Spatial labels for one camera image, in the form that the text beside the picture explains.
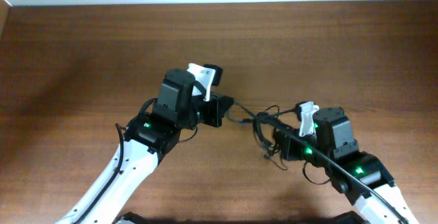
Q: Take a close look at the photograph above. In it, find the black USB cable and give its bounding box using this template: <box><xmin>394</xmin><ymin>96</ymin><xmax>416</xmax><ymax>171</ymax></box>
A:
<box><xmin>224</xmin><ymin>100</ymin><xmax>309</xmax><ymax>172</ymax></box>

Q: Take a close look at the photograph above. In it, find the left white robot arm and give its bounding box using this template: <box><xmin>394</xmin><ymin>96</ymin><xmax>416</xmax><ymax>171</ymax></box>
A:
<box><xmin>59</xmin><ymin>63</ymin><xmax>234</xmax><ymax>223</ymax></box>

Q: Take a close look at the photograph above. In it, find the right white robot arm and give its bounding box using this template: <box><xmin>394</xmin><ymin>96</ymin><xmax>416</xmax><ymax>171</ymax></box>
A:
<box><xmin>266</xmin><ymin>108</ymin><xmax>417</xmax><ymax>223</ymax></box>

